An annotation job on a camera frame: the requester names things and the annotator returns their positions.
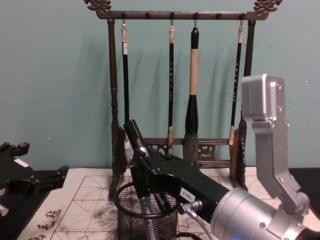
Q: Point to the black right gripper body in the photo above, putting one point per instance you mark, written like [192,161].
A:
[195,182]

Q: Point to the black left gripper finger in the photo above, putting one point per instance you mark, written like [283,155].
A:
[23,148]
[53,178]

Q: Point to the dark wooden brush rack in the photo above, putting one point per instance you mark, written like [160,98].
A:
[113,75]

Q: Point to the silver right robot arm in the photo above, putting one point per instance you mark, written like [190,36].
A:
[250,215]

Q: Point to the thin black calligraphy brush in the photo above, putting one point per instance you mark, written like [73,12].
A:
[236,75]
[171,75]

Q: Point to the white gridded felt mat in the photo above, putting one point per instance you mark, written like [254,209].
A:
[95,200]

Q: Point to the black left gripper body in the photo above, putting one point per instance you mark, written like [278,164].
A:
[17,175]

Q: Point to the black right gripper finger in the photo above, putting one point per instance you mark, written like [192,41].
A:
[136,140]
[166,197]

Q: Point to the thin black brush, white label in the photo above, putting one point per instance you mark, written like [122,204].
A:
[125,75]

